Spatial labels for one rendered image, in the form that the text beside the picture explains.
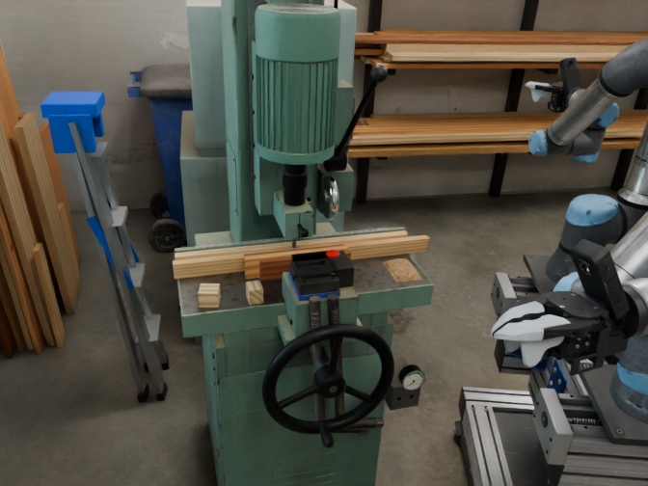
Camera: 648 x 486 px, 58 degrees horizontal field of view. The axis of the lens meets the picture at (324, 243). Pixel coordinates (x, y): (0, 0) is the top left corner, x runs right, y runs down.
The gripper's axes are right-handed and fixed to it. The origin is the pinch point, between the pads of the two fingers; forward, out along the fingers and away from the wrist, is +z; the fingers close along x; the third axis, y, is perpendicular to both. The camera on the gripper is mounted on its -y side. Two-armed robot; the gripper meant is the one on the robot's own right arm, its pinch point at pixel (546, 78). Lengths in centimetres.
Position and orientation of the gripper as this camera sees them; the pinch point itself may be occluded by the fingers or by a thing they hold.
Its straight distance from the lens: 215.2
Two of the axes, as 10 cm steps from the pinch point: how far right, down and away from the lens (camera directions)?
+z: -1.8, -4.7, 8.6
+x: 9.8, -1.7, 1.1
